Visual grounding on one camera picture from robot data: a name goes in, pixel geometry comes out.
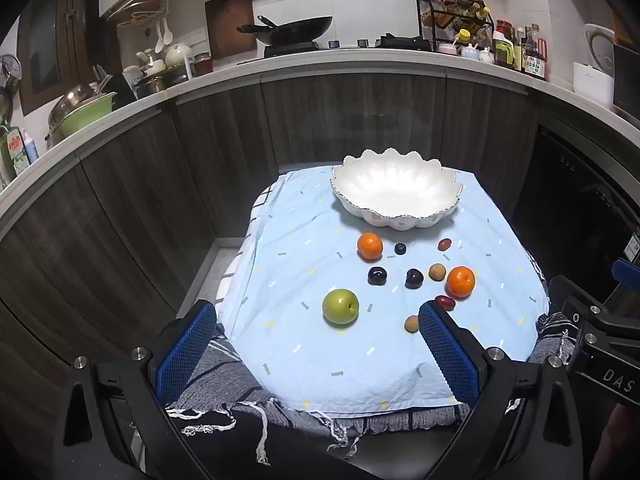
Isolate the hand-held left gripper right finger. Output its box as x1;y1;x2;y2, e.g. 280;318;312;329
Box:
415;301;588;480

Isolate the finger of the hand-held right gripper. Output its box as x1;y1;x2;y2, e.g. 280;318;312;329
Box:
549;276;640;346
611;258;640;293

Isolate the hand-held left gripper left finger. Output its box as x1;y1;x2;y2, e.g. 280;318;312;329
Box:
52;300;218;480

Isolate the orange mandarin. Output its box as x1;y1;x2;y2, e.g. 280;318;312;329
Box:
357;232;384;261
446;266;476;300

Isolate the green apple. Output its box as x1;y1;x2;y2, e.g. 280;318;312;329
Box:
321;287;360;330

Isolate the white scalloped bowl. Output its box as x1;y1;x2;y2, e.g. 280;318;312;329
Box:
330;148;464;232

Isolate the person's right hand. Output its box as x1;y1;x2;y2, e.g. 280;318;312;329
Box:
590;402;640;480

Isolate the grey striped fringed blanket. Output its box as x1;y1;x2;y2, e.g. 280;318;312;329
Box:
155;305;581;466

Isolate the light blue patterned cloth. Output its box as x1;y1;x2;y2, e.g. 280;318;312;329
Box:
215;165;551;417

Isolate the white rice cooker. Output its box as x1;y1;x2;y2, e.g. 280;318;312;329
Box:
572;22;618;108

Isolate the dark soy sauce bottle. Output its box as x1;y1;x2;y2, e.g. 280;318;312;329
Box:
521;24;548;81

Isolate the green oil bottle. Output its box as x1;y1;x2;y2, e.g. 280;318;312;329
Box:
494;30;516;70

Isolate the green plastic basin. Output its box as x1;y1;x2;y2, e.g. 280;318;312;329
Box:
60;91;118;137

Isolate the green dish soap bottle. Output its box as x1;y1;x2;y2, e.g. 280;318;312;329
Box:
0;127;26;183

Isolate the steel pot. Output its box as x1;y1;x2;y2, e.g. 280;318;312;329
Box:
135;67;190;97

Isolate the black utensil holder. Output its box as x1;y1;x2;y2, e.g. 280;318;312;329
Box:
95;65;137;107

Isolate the steel bowl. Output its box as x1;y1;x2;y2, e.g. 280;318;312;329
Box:
46;82;97;136

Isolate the white teapot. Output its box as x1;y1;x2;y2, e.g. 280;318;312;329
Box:
165;42;193;68

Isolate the cluster of small seasoning jars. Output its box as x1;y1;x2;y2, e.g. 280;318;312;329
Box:
420;0;495;28

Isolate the black gas stove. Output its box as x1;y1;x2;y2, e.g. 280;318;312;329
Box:
263;34;433;58

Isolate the white kitchen countertop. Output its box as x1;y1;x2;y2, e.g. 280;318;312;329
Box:
0;47;640;221

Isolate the brown wooden cutting board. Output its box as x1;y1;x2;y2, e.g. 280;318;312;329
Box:
205;0;258;61

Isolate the black wok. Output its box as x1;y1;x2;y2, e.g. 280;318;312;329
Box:
237;15;333;46

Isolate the black wire spice rack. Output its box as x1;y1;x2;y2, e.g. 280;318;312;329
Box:
416;0;496;53

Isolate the wall-mounted wire rack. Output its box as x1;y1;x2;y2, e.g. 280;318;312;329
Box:
105;0;171;26

